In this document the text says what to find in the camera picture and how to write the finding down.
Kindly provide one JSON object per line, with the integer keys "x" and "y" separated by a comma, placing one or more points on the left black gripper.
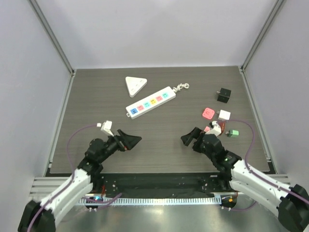
{"x": 128, "y": 142}

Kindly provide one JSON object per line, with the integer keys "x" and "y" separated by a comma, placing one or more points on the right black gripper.
{"x": 198, "y": 141}

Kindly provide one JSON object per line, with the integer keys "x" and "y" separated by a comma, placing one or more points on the small pink cube plug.
{"x": 208, "y": 113}

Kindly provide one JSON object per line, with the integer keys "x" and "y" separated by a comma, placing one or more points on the white charger plug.
{"x": 223, "y": 115}

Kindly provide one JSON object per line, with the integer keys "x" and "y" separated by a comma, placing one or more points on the green cube plug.
{"x": 232, "y": 133}

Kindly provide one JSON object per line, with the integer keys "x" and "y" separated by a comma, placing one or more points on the white power strip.
{"x": 149, "y": 103}

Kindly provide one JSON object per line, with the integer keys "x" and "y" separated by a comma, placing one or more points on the black cube plug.
{"x": 223, "y": 95}

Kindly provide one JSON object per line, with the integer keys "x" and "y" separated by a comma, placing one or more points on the white triangular socket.
{"x": 134, "y": 85}

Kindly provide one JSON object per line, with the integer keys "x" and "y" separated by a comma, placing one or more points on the red fish cube plug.
{"x": 222, "y": 126}

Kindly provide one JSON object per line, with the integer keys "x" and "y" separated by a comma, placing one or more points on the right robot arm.
{"x": 289, "y": 204}

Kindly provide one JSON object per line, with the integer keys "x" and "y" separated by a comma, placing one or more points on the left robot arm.
{"x": 46, "y": 214}

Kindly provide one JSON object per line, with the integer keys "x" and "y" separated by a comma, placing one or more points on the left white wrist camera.
{"x": 106, "y": 127}

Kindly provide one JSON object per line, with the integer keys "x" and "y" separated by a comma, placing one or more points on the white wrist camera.
{"x": 106, "y": 127}
{"x": 215, "y": 128}

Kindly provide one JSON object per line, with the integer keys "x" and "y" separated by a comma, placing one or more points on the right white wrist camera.
{"x": 215, "y": 128}

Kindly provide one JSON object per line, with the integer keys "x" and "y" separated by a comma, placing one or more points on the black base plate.
{"x": 202, "y": 181}

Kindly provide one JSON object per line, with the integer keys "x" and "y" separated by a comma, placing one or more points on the slotted cable duct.
{"x": 172, "y": 201}

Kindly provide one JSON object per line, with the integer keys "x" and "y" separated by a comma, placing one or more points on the aluminium front rail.
{"x": 42, "y": 186}

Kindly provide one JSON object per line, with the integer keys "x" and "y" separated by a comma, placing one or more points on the left aluminium frame post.
{"x": 52, "y": 37}

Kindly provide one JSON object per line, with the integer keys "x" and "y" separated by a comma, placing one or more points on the aluminium frame post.
{"x": 52, "y": 37}
{"x": 263, "y": 32}

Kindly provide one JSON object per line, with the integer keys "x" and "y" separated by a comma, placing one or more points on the right aluminium frame post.
{"x": 263, "y": 32}

